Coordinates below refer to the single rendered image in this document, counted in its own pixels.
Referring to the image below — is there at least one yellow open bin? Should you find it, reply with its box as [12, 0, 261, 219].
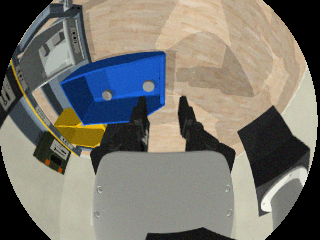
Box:
[54, 108, 107, 147]

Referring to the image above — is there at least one blue bin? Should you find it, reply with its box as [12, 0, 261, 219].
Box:
[59, 51, 166, 125]

